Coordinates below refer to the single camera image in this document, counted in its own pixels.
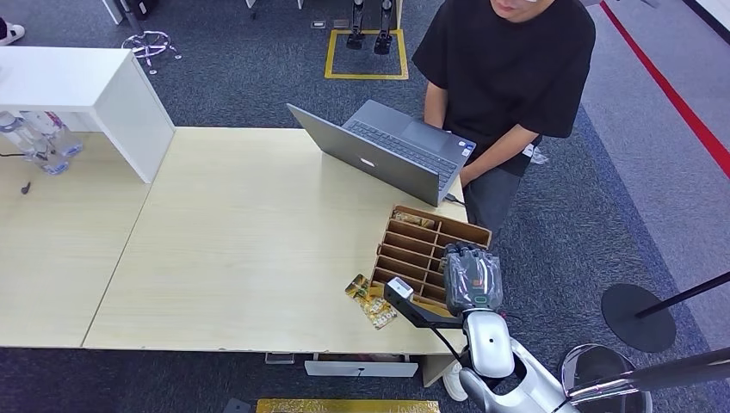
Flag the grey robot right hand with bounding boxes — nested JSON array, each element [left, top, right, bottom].
[[442, 243, 504, 317]]

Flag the gold card in sleeve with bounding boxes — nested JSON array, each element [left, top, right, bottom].
[[392, 209, 437, 230]]

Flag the wooden slotted card organizer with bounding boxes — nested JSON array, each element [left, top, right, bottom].
[[369, 205, 492, 311]]

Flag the gold card with lettering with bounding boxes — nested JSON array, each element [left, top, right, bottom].
[[360, 295, 399, 330]]

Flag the person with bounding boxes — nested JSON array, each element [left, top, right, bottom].
[[411, 0, 597, 237]]

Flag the gold green patterned card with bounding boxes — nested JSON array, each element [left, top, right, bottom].
[[344, 273, 373, 300]]

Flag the grey open laptop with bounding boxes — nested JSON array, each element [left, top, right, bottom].
[[286, 99, 477, 207]]

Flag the white sneaker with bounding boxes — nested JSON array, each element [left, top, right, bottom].
[[442, 360, 470, 403]]

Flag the white under-desk drawer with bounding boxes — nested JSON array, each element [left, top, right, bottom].
[[303, 353, 420, 379]]

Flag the chrome round stand base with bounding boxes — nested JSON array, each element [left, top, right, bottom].
[[559, 343, 654, 413]]

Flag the black robot leg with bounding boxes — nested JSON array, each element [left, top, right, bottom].
[[346, 0, 368, 51], [373, 0, 394, 57]]

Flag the black round stanchion base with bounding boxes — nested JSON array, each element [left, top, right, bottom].
[[600, 283, 678, 354]]

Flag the gold floor mat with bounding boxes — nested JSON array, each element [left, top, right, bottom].
[[255, 398, 442, 413]]

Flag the grey metal stand pole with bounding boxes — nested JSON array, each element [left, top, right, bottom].
[[567, 346, 730, 404]]

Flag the black stanchion pole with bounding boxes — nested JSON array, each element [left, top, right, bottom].
[[634, 270, 730, 320]]

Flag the chrome star chair base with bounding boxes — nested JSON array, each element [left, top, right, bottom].
[[121, 29, 183, 76]]

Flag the white desk shelf riser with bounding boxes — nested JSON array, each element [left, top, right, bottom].
[[0, 46, 176, 185]]

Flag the clear plastic water bottle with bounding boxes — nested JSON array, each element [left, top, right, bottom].
[[0, 111, 71, 176], [22, 111, 85, 158]]

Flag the black and white shoe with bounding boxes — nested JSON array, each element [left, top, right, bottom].
[[0, 16, 27, 46]]

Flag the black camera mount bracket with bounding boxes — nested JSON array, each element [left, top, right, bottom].
[[383, 289, 466, 330]]

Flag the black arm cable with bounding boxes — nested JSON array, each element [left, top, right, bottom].
[[430, 327, 467, 366]]

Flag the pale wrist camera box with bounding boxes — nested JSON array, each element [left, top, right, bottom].
[[385, 276, 415, 302]]

